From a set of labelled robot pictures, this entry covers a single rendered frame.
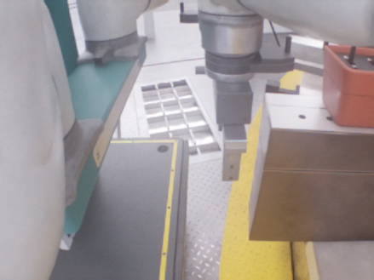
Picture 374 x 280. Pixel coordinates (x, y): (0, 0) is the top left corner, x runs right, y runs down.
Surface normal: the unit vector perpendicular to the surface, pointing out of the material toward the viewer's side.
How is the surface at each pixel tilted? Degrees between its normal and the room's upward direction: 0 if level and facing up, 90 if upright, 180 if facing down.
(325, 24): 125
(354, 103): 97
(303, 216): 90
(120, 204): 0
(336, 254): 0
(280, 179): 90
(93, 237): 0
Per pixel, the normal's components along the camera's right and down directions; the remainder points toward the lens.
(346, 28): -0.44, 0.89
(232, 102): -0.04, 0.62
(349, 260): -0.04, -0.79
